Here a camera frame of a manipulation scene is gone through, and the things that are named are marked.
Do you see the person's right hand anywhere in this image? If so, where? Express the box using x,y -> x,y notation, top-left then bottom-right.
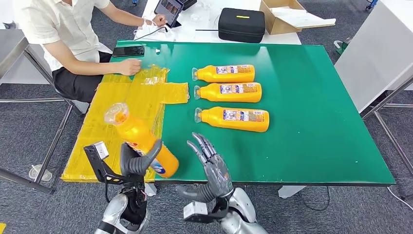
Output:
117,58 -> 142,77

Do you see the person's left hand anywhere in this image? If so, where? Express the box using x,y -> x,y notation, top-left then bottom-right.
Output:
151,14 -> 169,28

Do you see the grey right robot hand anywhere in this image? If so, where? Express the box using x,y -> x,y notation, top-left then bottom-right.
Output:
175,132 -> 235,203

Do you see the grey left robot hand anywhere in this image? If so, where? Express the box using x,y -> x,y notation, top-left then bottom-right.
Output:
120,139 -> 163,186

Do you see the orange detergent bottle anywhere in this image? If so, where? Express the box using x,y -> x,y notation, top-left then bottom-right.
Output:
104,102 -> 180,179
193,82 -> 263,103
194,106 -> 270,133
191,64 -> 256,84

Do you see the black tablet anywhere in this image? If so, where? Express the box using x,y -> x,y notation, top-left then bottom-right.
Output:
153,0 -> 185,28

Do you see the black smartphone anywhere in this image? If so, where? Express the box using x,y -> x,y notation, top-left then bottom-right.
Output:
112,45 -> 145,58

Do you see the white table foot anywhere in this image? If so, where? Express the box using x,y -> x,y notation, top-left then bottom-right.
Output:
144,183 -> 158,197
278,185 -> 306,198

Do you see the yellow taped cardboard mat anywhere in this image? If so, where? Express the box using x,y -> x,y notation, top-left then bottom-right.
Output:
60,64 -> 190,184

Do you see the black zipped case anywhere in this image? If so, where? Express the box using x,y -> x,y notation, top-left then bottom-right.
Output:
218,7 -> 266,43

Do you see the person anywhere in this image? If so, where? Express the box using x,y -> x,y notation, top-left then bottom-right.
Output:
13,0 -> 169,104

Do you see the clear plastic cup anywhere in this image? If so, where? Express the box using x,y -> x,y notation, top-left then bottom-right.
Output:
28,164 -> 53,181

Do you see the brown cardboard box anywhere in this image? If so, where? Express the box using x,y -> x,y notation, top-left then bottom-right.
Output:
260,0 -> 336,36

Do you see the white sheet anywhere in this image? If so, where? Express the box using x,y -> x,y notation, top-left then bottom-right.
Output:
270,6 -> 336,28

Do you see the green white floor object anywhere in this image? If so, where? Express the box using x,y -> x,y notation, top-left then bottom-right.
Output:
333,38 -> 352,56

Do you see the white table with metal legs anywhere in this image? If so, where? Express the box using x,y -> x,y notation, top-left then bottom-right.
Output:
334,0 -> 413,176

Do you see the white power strip with cables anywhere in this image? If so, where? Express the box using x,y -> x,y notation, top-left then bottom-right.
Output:
133,19 -> 177,41

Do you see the black left camera bracket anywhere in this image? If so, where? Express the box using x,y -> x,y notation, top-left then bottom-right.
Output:
83,146 -> 145,186

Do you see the black camera bracket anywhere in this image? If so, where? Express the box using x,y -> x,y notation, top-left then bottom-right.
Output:
83,146 -> 145,186
206,197 -> 232,224

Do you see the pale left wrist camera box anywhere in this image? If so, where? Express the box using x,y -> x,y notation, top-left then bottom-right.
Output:
93,141 -> 110,160

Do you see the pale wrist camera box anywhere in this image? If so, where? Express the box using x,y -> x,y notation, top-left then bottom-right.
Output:
183,201 -> 209,222
93,141 -> 110,160

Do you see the black right camera bracket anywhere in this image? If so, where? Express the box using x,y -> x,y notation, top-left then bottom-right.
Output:
206,197 -> 232,224

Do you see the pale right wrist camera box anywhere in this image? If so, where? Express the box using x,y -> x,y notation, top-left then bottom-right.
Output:
183,201 -> 209,222

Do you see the black floor cable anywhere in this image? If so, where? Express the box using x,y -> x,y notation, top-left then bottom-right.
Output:
298,185 -> 330,212

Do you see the white floor cable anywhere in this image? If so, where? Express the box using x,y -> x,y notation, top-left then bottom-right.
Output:
386,186 -> 413,211

